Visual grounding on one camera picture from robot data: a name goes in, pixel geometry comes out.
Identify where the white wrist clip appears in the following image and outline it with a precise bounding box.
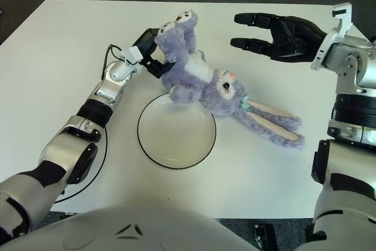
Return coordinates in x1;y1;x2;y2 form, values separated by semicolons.
331;2;353;36
122;45;143;66

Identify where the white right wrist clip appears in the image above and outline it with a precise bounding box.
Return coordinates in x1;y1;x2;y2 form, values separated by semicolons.
331;2;353;36

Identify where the grey robot torso shell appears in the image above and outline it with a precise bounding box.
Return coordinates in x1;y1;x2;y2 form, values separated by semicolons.
8;202;265;251

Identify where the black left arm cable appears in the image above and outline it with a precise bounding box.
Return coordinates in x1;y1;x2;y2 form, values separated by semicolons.
54;44;124;203

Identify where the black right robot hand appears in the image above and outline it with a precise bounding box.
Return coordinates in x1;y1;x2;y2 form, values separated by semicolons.
230;12;328;63

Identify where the black metal bracket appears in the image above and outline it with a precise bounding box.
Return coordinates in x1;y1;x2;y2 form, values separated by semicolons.
254;223;278;251

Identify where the purple plush bunny doll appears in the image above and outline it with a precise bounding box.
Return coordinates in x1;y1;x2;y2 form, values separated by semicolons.
154;9;306;151

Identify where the white plate with black rim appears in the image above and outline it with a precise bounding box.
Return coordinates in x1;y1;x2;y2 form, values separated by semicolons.
137;92;217;170

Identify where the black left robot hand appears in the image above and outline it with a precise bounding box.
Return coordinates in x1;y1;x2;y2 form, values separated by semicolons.
132;27;174;79

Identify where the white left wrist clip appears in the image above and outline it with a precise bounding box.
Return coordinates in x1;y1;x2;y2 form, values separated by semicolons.
122;45;143;66

